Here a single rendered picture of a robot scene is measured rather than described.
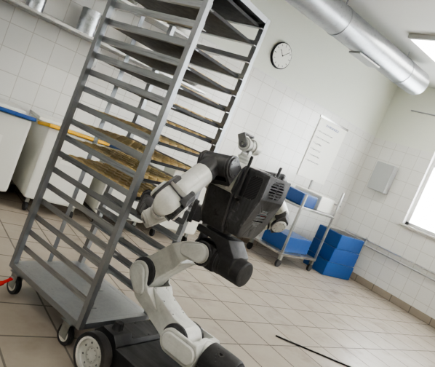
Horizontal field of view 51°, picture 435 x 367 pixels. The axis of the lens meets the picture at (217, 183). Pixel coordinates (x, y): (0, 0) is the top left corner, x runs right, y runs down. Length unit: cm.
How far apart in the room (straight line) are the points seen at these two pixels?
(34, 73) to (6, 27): 43
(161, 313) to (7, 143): 220
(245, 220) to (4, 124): 246
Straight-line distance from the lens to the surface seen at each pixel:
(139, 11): 241
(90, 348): 219
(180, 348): 208
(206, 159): 179
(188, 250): 204
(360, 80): 703
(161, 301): 219
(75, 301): 247
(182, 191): 164
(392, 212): 710
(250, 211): 187
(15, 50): 450
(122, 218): 210
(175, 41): 218
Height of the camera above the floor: 117
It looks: 5 degrees down
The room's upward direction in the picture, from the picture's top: 22 degrees clockwise
